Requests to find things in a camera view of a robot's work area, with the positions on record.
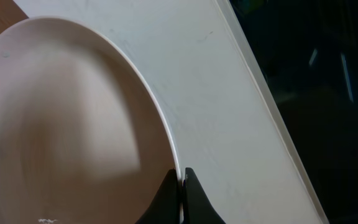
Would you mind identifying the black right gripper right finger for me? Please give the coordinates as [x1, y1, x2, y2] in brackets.
[183, 167, 225, 224]

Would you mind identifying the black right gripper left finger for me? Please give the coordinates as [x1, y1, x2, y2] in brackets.
[135, 169, 180, 224]

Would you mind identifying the pink plate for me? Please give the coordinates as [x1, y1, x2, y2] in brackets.
[0, 17, 178, 223]

